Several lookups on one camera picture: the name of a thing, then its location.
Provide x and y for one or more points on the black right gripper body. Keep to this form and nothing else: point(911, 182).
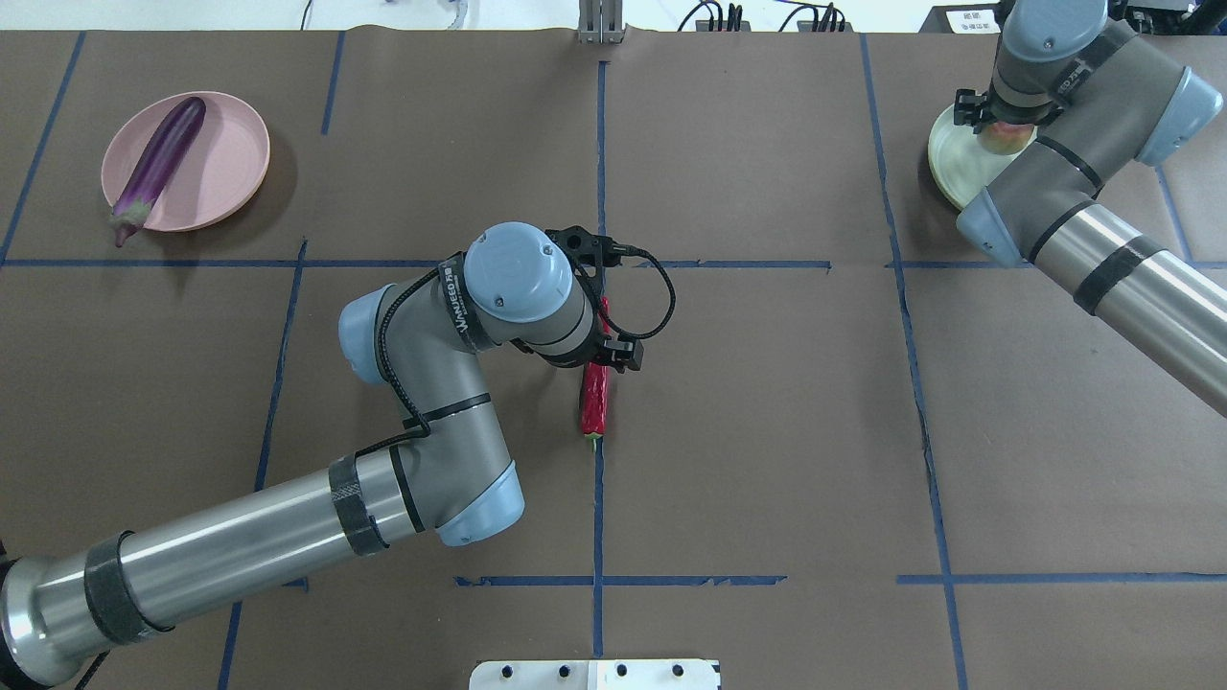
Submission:
point(970, 108)

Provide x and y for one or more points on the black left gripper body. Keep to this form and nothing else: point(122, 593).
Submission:
point(621, 352)

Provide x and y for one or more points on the yellow pink peach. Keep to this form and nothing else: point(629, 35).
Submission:
point(1005, 139)

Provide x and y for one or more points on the red chili pepper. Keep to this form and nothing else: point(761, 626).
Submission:
point(594, 403)

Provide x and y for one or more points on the purple eggplant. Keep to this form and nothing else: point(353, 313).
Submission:
point(158, 161)

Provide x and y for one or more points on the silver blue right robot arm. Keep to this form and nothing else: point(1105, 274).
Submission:
point(1100, 97)

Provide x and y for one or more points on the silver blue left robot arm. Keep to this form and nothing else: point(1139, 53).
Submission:
point(446, 471)

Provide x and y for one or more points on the light green plate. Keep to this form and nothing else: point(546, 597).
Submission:
point(959, 166)

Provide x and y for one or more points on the white label card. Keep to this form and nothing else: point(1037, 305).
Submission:
point(972, 21)

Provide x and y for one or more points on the pink plate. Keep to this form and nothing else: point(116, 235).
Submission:
point(223, 169)

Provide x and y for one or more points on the aluminium frame post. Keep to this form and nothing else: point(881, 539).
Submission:
point(601, 22)

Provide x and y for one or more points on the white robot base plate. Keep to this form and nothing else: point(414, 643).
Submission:
point(618, 673)

